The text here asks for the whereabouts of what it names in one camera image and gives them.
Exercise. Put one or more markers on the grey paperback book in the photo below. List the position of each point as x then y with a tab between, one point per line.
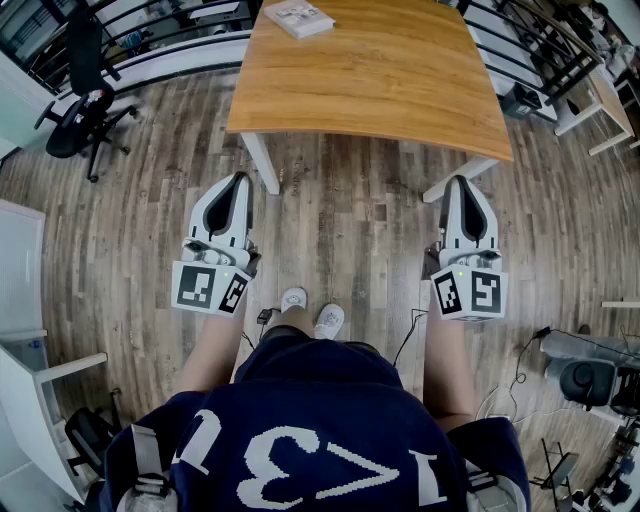
300	17

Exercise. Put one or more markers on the black folding stand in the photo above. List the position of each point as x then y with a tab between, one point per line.
557	472

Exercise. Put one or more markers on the white panel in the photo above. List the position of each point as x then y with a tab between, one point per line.
20	270

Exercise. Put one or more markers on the person's left forearm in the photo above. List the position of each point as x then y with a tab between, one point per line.
210	350

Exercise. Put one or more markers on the white shoe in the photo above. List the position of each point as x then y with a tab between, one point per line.
330	320
293	299

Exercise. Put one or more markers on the black box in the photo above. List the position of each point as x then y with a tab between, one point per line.
520	102

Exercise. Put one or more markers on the person's leg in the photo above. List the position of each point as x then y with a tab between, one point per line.
297	319

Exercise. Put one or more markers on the black office chair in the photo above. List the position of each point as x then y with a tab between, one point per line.
85	65

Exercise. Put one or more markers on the grey and black machine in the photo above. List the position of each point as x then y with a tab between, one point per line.
587	375

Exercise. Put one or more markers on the black power adapter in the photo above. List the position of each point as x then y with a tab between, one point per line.
264	316

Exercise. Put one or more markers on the white shelf unit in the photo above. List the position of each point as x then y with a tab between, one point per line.
30	400

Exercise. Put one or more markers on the wooden desk with white legs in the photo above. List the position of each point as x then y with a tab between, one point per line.
607	100

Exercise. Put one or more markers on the white table leg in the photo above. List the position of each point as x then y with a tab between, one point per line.
262	162
457	177

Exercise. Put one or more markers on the black metal railing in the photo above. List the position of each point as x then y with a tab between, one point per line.
165	20

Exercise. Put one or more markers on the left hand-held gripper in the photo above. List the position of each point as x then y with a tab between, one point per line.
195	287

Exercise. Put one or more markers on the black mesh chair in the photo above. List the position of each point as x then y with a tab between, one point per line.
87	435

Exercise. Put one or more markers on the person's right forearm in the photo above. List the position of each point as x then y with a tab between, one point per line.
447	370

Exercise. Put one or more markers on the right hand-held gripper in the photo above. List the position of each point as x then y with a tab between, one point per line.
485	295

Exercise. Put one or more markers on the navy printed shirt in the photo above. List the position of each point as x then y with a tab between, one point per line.
300	400

